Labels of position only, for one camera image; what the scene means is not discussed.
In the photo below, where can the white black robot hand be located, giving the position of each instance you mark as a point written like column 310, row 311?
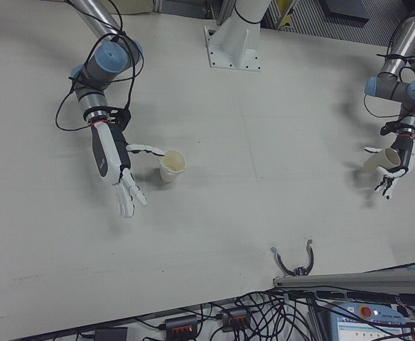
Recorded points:
column 408, row 152
column 104, row 156

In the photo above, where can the smooth white paper cup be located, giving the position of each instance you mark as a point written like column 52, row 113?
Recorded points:
column 381, row 161

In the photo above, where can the dented white paper cup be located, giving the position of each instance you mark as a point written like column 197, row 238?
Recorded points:
column 173, row 163

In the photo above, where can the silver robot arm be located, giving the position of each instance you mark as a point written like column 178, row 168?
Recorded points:
column 396, row 89
column 109, row 58

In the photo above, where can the robot teach pendant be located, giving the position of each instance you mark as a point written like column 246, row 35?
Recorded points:
column 364, row 319

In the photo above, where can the plain black power brick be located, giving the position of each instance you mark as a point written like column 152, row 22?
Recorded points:
column 111, row 334

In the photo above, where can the black orange power adapter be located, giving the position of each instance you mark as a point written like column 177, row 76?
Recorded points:
column 235, row 318
column 180, row 325

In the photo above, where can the aluminium frame rail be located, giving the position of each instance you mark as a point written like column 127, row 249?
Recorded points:
column 353, row 278

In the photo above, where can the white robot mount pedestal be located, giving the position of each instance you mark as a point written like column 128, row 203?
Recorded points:
column 234, row 46

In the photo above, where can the yellow black striped post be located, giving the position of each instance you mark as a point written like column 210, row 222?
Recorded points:
column 285, row 12

